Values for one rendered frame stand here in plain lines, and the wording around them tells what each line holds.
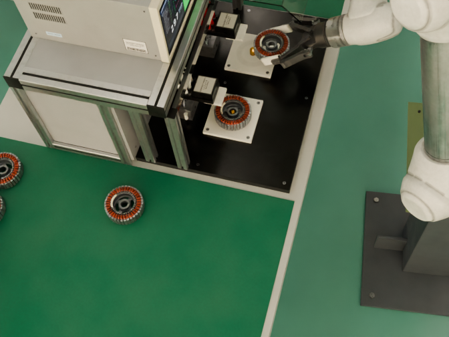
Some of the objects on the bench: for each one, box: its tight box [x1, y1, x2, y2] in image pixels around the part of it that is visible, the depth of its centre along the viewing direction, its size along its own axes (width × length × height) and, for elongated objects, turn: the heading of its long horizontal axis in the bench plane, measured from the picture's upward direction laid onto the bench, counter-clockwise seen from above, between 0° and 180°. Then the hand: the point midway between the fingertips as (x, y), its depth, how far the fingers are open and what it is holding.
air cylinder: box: [178, 100, 198, 120], centre depth 199 cm, size 5×8×6 cm
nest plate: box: [203, 94, 263, 144], centre depth 198 cm, size 15×15×1 cm
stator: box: [214, 94, 252, 131], centre depth 196 cm, size 11×11×4 cm
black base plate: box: [136, 1, 328, 194], centre depth 205 cm, size 47×64×2 cm
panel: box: [110, 107, 151, 160], centre depth 195 cm, size 1×66×30 cm, turn 167°
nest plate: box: [225, 33, 280, 78], centre depth 208 cm, size 15×15×1 cm
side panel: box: [9, 87, 132, 165], centre depth 185 cm, size 28×3×32 cm, turn 77°
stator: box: [104, 185, 145, 225], centre depth 187 cm, size 11×11×4 cm
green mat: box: [0, 136, 295, 337], centre depth 182 cm, size 94×61×1 cm, turn 77°
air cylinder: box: [199, 35, 220, 58], centre depth 209 cm, size 5×8×6 cm
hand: (272, 45), depth 202 cm, fingers closed on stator, 11 cm apart
